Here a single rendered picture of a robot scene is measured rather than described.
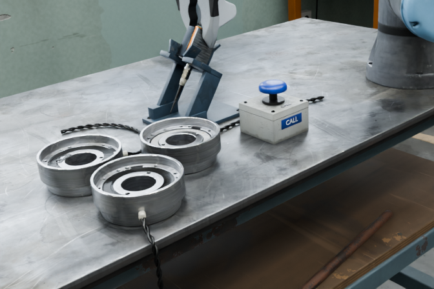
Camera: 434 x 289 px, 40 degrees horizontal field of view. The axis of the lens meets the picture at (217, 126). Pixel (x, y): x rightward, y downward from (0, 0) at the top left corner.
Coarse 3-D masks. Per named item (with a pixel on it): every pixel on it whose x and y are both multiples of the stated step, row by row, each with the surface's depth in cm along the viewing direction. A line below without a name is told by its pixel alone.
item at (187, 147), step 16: (144, 128) 79; (160, 128) 82; (176, 128) 82; (192, 128) 82; (208, 128) 81; (144, 144) 75; (160, 144) 77; (176, 144) 81; (192, 144) 73; (208, 144) 74; (192, 160) 74; (208, 160) 76
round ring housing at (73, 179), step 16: (48, 144) 76; (64, 144) 78; (80, 144) 79; (96, 144) 78; (112, 144) 78; (48, 160) 75; (80, 160) 77; (96, 160) 74; (112, 160) 72; (48, 176) 71; (64, 176) 70; (80, 176) 70; (64, 192) 71; (80, 192) 71
